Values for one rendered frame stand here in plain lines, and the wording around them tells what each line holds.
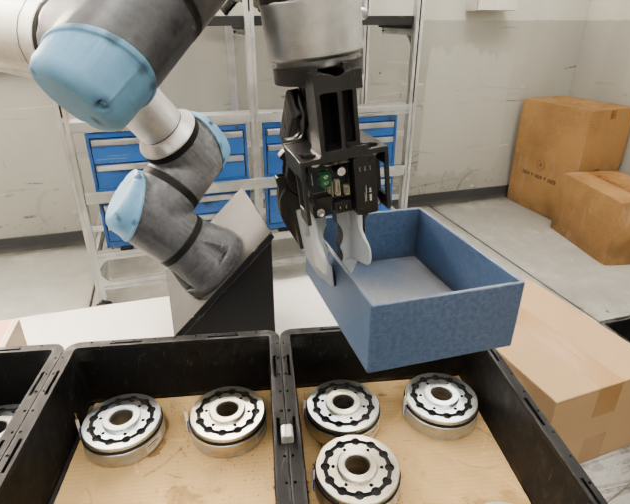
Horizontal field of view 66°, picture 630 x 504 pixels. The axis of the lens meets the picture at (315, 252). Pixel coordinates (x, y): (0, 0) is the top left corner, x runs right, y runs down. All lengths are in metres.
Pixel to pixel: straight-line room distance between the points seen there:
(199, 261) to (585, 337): 0.69
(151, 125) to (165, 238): 0.19
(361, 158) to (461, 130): 3.57
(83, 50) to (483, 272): 0.40
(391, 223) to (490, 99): 3.44
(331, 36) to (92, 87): 0.17
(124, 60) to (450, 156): 3.65
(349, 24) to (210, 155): 0.60
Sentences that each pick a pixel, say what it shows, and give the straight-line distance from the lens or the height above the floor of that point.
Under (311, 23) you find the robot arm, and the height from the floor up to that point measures 1.34.
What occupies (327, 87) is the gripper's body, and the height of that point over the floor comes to 1.30.
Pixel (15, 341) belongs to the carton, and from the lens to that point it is 1.18.
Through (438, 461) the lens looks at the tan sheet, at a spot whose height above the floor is 0.83.
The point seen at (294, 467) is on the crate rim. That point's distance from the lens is 0.55.
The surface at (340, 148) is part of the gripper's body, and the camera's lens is 0.37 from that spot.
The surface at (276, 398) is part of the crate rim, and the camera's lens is 0.62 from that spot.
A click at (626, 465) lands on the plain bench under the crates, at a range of 0.99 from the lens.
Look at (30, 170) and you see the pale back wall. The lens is 3.42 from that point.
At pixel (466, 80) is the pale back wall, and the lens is 3.88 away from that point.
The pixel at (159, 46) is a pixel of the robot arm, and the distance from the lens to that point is 0.39.
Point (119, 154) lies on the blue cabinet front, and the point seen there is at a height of 0.78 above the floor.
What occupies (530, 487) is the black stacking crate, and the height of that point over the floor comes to 0.84.
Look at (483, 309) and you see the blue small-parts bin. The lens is 0.46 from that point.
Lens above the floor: 1.35
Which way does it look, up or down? 26 degrees down
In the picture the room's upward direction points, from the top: straight up
